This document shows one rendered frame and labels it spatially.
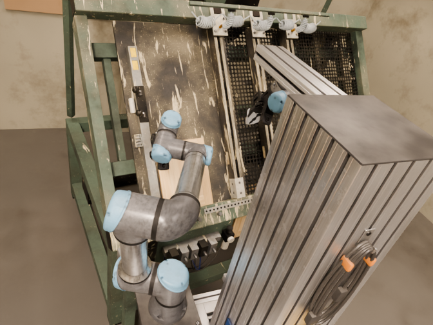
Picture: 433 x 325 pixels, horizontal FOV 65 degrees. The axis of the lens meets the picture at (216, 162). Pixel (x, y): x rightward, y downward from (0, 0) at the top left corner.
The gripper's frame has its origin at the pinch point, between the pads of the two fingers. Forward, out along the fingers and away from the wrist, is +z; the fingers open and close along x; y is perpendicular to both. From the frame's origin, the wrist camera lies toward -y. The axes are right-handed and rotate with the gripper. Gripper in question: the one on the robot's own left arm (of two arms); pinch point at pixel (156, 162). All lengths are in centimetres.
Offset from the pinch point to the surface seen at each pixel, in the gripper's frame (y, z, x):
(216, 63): 70, 12, -48
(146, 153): 18.5, 28.9, -1.7
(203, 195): -4, 45, -36
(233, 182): 2, 41, -56
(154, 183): 3.0, 35.9, -5.6
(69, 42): 108, 46, 35
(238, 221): -10, 97, -80
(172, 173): 8.9, 37.6, -16.7
